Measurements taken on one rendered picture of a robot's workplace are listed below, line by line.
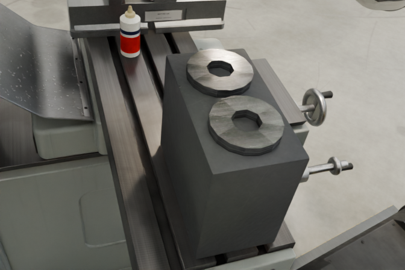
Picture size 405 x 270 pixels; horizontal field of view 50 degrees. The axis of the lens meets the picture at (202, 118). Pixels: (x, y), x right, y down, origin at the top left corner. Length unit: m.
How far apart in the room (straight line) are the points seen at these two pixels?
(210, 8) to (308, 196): 1.15
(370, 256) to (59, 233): 0.76
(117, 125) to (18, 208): 0.41
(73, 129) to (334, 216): 1.29
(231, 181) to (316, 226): 1.40
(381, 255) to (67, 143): 0.76
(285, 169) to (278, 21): 2.54
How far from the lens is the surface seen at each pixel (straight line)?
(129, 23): 0.88
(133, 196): 0.68
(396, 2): 0.78
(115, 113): 0.80
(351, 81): 2.66
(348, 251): 1.12
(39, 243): 1.24
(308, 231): 1.86
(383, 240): 1.18
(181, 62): 0.61
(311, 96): 1.36
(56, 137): 0.94
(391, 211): 1.51
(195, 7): 1.01
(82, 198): 1.11
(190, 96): 0.55
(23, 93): 0.89
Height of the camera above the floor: 1.48
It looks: 44 degrees down
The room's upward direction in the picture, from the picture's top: 9 degrees clockwise
